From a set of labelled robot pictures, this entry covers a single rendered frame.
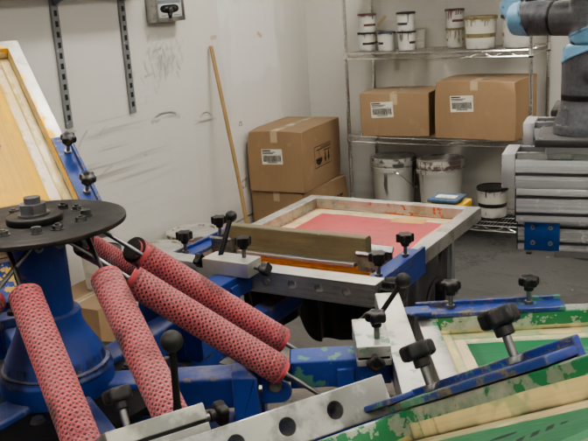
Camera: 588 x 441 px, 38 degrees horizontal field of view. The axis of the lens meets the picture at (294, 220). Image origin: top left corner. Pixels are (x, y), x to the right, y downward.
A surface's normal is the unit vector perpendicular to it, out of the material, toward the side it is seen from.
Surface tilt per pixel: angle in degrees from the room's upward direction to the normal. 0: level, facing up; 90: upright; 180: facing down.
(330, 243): 90
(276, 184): 91
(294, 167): 90
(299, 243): 90
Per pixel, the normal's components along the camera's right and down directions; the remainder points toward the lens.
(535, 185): -0.36, 0.26
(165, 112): 0.86, 0.08
